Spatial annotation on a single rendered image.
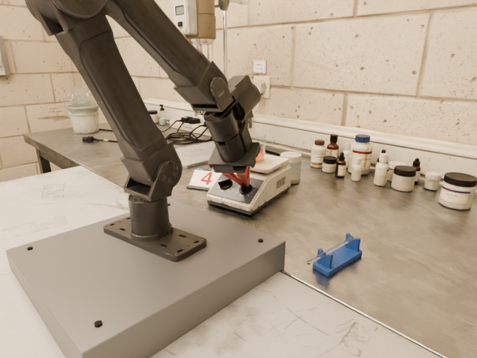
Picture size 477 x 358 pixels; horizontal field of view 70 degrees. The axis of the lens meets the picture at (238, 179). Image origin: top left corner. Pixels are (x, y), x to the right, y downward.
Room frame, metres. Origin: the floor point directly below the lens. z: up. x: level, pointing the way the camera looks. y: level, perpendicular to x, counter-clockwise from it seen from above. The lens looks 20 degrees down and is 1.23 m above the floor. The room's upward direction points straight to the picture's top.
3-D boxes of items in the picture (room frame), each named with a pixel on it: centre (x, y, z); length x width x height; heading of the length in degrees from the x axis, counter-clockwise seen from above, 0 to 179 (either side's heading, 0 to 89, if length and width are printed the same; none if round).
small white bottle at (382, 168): (0.88, -0.39, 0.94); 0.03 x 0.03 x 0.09
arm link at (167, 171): (0.53, 0.15, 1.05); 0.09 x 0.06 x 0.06; 47
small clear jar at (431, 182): (0.85, -0.52, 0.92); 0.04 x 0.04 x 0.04
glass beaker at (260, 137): (0.81, -0.04, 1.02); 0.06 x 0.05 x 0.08; 90
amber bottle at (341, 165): (0.95, -0.30, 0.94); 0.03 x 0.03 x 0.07
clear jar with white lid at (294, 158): (0.91, -0.15, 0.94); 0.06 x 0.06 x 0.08
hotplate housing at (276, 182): (0.80, -0.04, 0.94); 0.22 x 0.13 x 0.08; 146
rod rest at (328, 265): (0.50, -0.17, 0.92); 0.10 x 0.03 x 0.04; 129
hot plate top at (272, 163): (0.82, -0.05, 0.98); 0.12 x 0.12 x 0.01; 56
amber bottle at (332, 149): (1.08, -0.31, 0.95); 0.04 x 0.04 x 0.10
